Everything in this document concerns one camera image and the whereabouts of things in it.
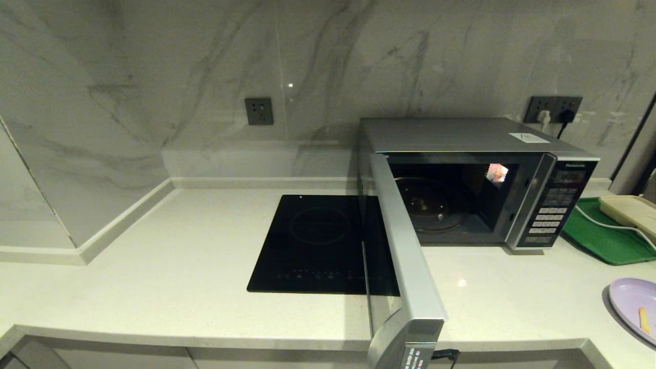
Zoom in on silver microwave door dark window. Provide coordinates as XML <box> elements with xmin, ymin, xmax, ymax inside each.
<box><xmin>361</xmin><ymin>153</ymin><xmax>447</xmax><ymax>369</ymax></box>

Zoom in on purple plastic plate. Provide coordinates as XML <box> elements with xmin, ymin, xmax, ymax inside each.
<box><xmin>609</xmin><ymin>278</ymin><xmax>656</xmax><ymax>346</ymax></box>

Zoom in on silver Panasonic microwave oven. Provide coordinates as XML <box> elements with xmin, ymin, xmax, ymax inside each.
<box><xmin>357</xmin><ymin>117</ymin><xmax>600</xmax><ymax>253</ymax></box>

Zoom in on black induction cooktop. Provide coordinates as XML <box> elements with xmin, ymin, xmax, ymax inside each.
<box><xmin>247</xmin><ymin>195</ymin><xmax>367</xmax><ymax>295</ymax></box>

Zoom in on grey cabinet front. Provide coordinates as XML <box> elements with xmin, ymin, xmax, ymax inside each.
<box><xmin>186</xmin><ymin>347</ymin><xmax>372</xmax><ymax>369</ymax></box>
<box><xmin>9</xmin><ymin>336</ymin><xmax>198</xmax><ymax>369</ymax></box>
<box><xmin>454</xmin><ymin>350</ymin><xmax>599</xmax><ymax>369</ymax></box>

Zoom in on green plastic tray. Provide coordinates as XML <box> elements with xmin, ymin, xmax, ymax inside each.
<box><xmin>561</xmin><ymin>198</ymin><xmax>656</xmax><ymax>266</ymax></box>

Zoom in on beige power strip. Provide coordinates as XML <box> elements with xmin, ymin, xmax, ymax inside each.
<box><xmin>598</xmin><ymin>195</ymin><xmax>656</xmax><ymax>244</ymax></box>

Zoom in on grey single wall socket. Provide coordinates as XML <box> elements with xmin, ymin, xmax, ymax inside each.
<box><xmin>244</xmin><ymin>98</ymin><xmax>274</xmax><ymax>127</ymax></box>

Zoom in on grey double wall socket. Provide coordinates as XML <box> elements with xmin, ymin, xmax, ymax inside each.
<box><xmin>523</xmin><ymin>97</ymin><xmax>583</xmax><ymax>125</ymax></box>

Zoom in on white power cable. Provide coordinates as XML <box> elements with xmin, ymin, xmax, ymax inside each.
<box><xmin>574</xmin><ymin>204</ymin><xmax>656</xmax><ymax>255</ymax></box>

